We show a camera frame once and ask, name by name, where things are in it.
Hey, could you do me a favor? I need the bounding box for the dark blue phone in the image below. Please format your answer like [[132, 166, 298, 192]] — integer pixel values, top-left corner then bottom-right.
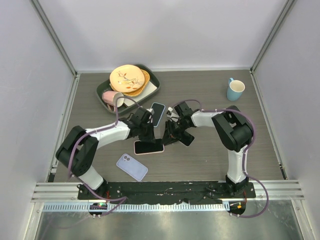
[[150, 102, 165, 127]]

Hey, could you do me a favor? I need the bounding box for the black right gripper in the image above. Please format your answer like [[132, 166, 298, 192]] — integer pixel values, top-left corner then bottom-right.
[[161, 120, 189, 147]]

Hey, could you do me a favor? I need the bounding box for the light blue phone case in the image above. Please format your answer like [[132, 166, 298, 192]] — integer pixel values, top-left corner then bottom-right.
[[149, 102, 166, 129]]

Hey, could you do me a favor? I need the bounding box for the floral cream plate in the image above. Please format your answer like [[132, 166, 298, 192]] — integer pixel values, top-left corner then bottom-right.
[[109, 64, 145, 93]]

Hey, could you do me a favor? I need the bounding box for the pink phone case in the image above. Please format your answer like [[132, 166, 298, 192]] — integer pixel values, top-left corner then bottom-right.
[[133, 138, 166, 156]]

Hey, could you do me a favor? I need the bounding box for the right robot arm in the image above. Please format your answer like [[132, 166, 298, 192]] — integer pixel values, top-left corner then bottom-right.
[[161, 101, 254, 198]]

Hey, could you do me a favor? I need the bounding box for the white paper sheet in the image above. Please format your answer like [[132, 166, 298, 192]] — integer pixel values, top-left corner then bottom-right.
[[123, 81, 157, 107]]

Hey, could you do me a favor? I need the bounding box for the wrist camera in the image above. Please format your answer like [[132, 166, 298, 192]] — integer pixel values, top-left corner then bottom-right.
[[146, 108, 155, 115], [166, 107, 179, 119]]

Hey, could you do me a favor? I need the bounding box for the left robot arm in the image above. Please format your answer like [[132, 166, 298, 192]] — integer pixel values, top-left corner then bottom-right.
[[55, 107, 155, 200]]

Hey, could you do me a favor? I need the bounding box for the white cable duct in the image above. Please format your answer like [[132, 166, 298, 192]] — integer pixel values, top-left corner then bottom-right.
[[42, 201, 230, 213]]

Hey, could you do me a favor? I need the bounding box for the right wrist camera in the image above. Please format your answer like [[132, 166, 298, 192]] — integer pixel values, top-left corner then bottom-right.
[[166, 107, 179, 119]]

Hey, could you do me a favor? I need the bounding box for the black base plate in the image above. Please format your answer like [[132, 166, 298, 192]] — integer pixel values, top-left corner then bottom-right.
[[76, 181, 257, 205]]

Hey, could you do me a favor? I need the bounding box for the blue mug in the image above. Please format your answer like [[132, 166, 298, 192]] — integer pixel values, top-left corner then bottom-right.
[[226, 78, 246, 102]]

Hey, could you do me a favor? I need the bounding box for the teal-edged phone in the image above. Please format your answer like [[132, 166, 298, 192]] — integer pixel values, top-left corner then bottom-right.
[[134, 138, 165, 155]]

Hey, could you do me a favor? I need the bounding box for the pink mug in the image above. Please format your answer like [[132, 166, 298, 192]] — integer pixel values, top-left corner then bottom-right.
[[102, 90, 124, 112]]

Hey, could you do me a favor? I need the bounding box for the woven orange plate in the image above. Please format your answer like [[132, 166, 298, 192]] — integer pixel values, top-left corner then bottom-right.
[[122, 70, 150, 97]]

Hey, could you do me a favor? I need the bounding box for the white-edged phone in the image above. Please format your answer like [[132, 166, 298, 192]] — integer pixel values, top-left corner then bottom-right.
[[176, 131, 195, 147]]

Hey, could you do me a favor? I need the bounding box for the lavender phone case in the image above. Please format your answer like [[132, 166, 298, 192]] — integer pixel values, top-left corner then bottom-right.
[[116, 153, 148, 182]]

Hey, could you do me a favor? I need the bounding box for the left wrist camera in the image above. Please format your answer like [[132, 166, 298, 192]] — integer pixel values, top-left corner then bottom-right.
[[146, 108, 155, 115]]

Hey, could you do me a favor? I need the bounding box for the dark green tray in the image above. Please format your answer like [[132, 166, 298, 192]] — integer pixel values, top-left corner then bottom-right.
[[96, 63, 161, 116]]

